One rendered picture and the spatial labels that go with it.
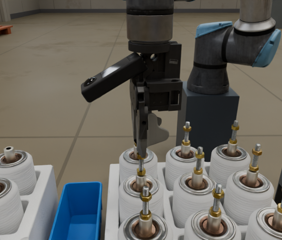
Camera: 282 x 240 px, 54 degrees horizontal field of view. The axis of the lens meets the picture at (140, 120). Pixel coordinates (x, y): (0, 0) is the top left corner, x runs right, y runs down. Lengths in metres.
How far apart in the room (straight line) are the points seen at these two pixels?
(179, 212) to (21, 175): 0.38
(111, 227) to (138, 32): 0.39
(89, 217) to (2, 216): 0.33
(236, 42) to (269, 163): 0.53
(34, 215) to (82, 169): 0.46
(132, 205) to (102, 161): 0.59
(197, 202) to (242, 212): 0.11
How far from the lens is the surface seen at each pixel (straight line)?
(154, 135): 0.50
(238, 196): 0.63
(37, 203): 0.70
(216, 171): 0.73
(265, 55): 0.90
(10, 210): 0.65
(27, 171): 0.73
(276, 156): 1.29
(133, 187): 0.59
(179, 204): 0.61
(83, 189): 0.85
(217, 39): 0.95
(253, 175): 0.63
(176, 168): 0.68
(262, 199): 0.63
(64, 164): 1.16
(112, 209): 0.65
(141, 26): 0.44
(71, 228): 0.88
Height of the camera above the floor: 0.62
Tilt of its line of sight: 25 degrees down
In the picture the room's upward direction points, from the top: straight up
